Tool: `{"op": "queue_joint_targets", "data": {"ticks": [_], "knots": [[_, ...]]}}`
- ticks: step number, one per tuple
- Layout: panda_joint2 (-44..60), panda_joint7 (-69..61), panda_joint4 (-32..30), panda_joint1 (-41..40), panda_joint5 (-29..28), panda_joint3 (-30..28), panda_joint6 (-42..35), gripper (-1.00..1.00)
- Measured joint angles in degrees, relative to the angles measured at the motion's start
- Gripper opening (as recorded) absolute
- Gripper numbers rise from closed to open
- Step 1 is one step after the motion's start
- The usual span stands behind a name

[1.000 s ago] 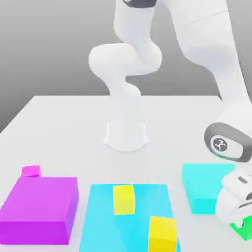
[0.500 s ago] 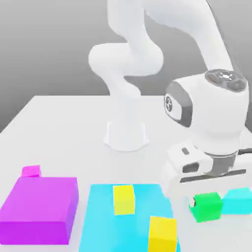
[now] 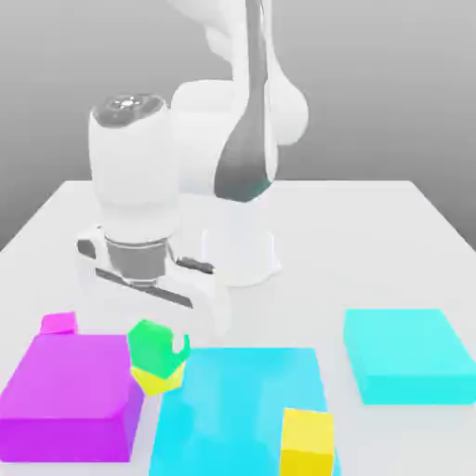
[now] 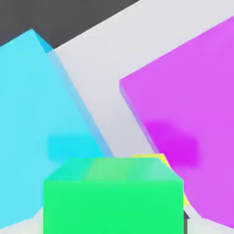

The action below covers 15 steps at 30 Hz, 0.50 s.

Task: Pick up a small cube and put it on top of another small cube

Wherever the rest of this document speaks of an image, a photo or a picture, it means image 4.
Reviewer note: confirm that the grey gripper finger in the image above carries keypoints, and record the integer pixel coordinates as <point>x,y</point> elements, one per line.
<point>186,222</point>

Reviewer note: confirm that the small green cube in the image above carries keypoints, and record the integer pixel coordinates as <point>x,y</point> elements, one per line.
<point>113,204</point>

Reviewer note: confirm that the small yellow cube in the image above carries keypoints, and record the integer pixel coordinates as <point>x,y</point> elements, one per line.
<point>163,159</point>

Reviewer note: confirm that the large magenta box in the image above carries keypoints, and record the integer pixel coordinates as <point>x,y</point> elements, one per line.
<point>192,102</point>

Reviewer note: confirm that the large cyan box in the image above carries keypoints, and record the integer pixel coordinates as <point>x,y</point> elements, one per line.
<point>36,113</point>

